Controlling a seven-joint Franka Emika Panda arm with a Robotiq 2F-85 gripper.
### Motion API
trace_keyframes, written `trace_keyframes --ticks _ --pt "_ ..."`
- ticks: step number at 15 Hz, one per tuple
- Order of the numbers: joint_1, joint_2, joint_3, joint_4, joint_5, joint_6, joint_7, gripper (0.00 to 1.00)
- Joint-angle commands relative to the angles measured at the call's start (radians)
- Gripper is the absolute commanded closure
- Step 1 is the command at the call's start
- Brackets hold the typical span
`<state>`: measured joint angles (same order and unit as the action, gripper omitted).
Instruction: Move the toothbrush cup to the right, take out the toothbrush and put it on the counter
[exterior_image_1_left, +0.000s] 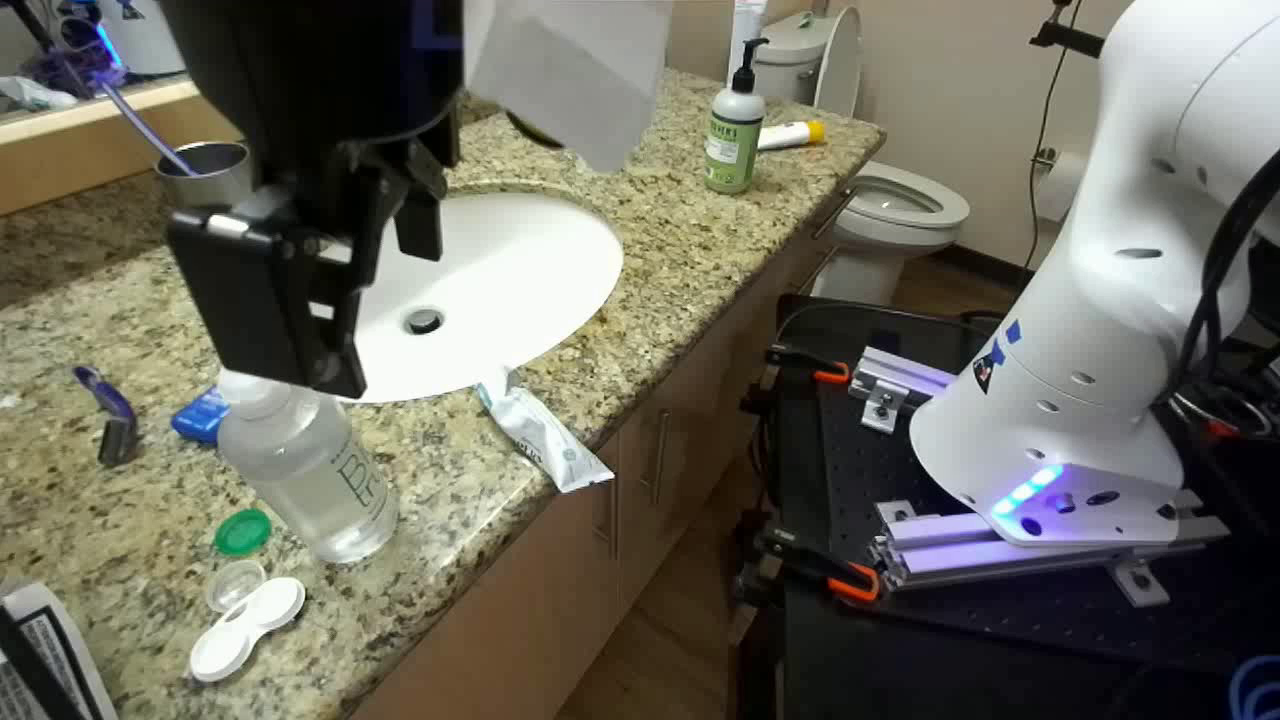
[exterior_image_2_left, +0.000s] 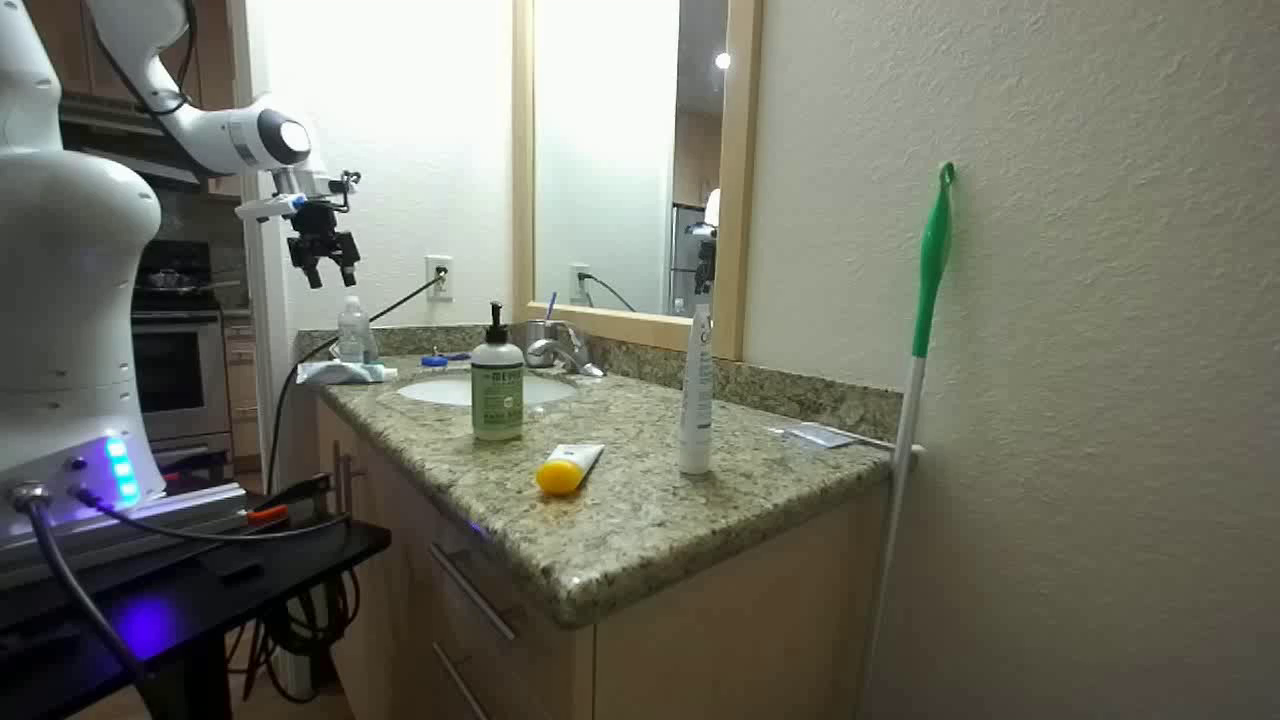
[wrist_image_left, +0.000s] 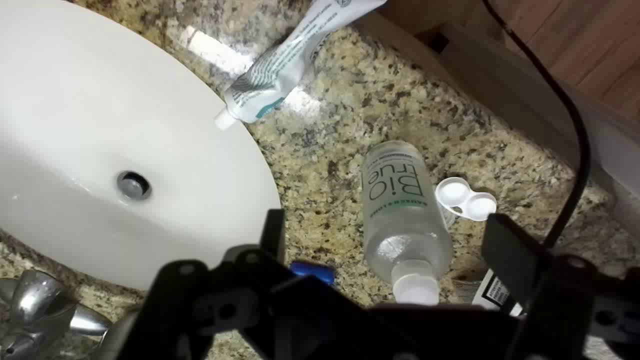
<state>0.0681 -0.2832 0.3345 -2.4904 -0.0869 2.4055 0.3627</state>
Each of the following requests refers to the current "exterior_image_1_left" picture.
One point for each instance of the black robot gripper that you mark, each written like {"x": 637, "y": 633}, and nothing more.
{"x": 276, "y": 288}

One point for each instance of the blue and white toothbrush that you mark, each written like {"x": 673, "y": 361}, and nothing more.
{"x": 108, "y": 88}

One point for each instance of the grey metal toothbrush cup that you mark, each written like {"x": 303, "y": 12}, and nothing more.
{"x": 206, "y": 175}

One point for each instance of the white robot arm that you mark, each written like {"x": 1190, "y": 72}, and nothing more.
{"x": 1050, "y": 435}

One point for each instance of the white oval sink basin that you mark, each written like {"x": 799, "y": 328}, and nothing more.
{"x": 516, "y": 278}

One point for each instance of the wood framed mirror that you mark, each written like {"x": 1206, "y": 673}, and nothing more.
{"x": 58, "y": 132}

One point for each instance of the small blue box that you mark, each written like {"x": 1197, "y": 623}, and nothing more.
{"x": 200, "y": 417}

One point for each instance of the clear plastic solution bottle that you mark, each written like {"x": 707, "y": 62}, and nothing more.
{"x": 306, "y": 462}

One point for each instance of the purple razor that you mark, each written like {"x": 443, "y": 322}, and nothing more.
{"x": 121, "y": 437}

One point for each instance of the white toothpaste tube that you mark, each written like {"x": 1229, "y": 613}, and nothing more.
{"x": 543, "y": 435}

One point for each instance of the green contact lens cap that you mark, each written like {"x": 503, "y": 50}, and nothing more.
{"x": 243, "y": 532}

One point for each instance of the green soap pump bottle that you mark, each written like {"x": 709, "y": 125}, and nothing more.
{"x": 732, "y": 130}

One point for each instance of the white yellow-capped cream tube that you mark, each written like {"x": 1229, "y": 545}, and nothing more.
{"x": 799, "y": 132}

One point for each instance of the tall white tube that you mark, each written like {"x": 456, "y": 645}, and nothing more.
{"x": 744, "y": 26}

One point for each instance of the clear contact lens cap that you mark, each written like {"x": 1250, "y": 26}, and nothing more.
{"x": 235, "y": 583}

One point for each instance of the white contact lens case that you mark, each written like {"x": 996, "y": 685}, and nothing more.
{"x": 235, "y": 639}

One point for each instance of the black robot mounting cart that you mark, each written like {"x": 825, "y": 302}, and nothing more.
{"x": 879, "y": 599}

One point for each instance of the white toilet paper roll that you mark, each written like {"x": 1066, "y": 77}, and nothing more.
{"x": 1054, "y": 186}

